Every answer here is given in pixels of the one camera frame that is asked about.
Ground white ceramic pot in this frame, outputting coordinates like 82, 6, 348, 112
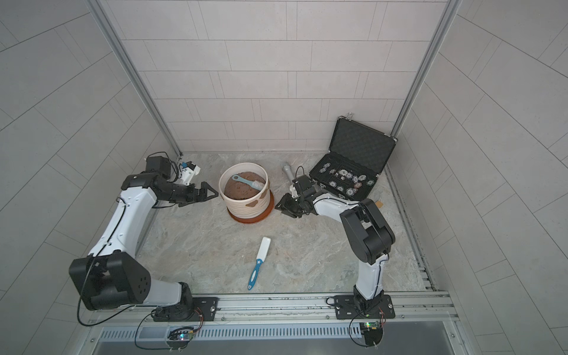
219, 163, 275, 224

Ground white blue scrub brush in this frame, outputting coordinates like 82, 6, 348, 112
248, 237, 272, 291

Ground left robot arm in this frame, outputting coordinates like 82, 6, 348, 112
69, 152, 219, 322

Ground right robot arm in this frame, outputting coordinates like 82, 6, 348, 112
275, 175, 396, 316

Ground teal dish brush in pot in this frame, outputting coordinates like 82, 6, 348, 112
232, 175, 265, 191

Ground silver microphone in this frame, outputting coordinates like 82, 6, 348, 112
282, 163, 295, 183

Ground terracotta saucer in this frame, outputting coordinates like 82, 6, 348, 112
226, 190, 275, 225

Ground black poker chip case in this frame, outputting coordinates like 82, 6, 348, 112
309, 116, 397, 201

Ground left circuit board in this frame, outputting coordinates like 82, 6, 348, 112
167, 326, 195, 343

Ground circuit board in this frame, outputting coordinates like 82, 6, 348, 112
359, 322, 384, 348
167, 326, 195, 343

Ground right circuit board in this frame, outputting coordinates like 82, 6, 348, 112
359, 322, 384, 348

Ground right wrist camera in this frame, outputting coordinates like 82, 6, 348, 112
289, 181, 303, 199

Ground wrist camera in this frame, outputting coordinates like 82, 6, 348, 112
179, 161, 201, 186
289, 181, 303, 199

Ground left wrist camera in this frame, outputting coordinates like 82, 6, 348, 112
179, 161, 201, 186

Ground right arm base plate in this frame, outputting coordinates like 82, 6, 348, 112
325, 293, 396, 320

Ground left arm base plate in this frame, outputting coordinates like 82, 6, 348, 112
150, 297, 219, 322

